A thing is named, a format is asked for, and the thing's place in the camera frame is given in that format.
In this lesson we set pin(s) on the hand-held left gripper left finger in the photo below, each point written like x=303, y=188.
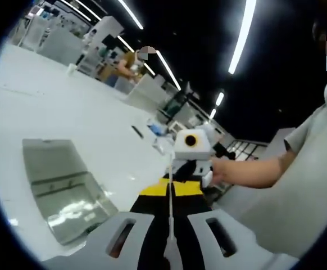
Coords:
x=149, y=225

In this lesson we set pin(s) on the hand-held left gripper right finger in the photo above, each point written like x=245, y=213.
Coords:
x=191, y=225

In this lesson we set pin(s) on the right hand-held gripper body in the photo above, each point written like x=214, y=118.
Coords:
x=200, y=146

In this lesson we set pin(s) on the clear plastic guide fixture box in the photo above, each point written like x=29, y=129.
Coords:
x=56, y=163

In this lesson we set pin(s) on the clear plastic bag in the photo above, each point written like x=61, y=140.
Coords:
x=163, y=146

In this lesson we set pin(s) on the blue packet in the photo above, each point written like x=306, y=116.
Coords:
x=155, y=128

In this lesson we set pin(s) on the black pen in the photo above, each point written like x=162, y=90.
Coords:
x=137, y=132

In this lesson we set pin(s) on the white cup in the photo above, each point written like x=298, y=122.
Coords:
x=72, y=69

